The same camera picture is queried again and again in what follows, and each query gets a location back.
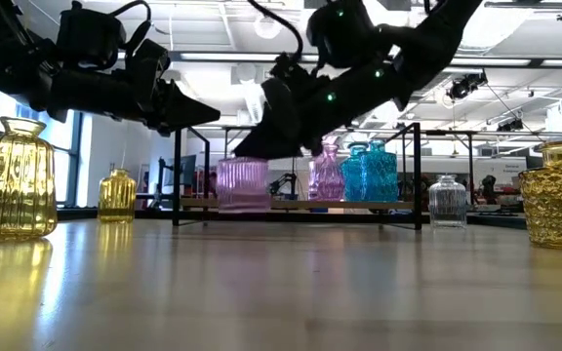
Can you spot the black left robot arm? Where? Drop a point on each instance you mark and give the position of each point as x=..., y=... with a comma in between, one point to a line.
x=91, y=92

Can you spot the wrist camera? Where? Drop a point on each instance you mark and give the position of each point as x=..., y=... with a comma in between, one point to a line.
x=151, y=53
x=293, y=73

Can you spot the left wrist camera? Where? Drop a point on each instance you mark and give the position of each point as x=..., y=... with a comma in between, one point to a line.
x=151, y=53

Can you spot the wide yellow ribbed glass vase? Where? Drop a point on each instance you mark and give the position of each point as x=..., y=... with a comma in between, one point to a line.
x=12, y=185

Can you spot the ceiling light track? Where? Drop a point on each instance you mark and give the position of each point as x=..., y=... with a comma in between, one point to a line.
x=227, y=56

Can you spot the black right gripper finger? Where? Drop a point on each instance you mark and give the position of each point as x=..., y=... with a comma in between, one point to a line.
x=271, y=141

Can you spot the blue textured glass vase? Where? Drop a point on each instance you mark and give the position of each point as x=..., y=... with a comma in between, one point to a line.
x=351, y=178

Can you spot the black ceiling fixture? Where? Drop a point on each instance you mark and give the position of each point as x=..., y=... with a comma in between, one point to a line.
x=510, y=125

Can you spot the window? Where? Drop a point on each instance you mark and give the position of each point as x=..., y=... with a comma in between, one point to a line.
x=65, y=161

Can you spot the yellow bumpy glass vase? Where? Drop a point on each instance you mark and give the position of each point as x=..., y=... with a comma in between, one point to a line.
x=559, y=205

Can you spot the white ventilation duct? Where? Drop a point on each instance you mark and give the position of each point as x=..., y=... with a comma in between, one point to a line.
x=252, y=92

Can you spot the black aluminium rig frame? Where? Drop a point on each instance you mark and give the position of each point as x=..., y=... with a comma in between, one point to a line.
x=310, y=217

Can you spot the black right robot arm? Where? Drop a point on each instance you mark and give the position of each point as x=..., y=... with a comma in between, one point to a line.
x=432, y=44

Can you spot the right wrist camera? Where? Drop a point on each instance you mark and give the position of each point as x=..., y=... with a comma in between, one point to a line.
x=293, y=73

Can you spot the blue diamond-pattern glass vase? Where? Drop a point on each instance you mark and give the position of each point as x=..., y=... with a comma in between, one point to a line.
x=381, y=175

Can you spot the pink swirled glass vase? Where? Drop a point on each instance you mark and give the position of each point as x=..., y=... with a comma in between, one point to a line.
x=330, y=175

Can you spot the narrow yellow ribbed glass vase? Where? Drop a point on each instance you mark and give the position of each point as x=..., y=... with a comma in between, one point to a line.
x=117, y=197

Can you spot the clear glass vase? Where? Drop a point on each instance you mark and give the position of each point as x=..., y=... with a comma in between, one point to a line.
x=447, y=205

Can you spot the silver air duct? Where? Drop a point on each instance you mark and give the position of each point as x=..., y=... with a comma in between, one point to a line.
x=495, y=24

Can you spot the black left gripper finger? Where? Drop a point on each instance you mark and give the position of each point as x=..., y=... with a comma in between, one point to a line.
x=188, y=113

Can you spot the black background rig frame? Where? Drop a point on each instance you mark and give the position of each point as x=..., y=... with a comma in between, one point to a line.
x=226, y=146
x=471, y=161

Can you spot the computer monitor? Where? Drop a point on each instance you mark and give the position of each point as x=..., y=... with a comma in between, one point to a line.
x=186, y=170

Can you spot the wooden shelf black frame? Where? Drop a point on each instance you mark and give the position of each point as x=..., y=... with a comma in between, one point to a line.
x=300, y=205

